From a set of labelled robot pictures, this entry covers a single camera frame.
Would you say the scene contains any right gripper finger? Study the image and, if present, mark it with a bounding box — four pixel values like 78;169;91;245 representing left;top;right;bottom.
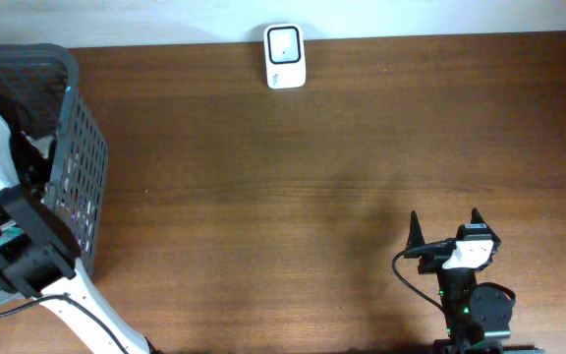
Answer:
405;210;425;251
470;207;486;226

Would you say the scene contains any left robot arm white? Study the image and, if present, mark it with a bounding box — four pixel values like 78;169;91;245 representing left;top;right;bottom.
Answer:
0;115;154;353

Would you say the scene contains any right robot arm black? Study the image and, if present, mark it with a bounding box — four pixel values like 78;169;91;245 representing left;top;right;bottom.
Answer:
392;208;543;354

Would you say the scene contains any white barcode scanner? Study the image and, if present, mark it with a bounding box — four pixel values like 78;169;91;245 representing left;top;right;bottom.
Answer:
263;24;307;89

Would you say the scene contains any grey plastic mesh basket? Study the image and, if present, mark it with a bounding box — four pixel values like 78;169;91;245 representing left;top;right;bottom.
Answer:
0;44;108;305

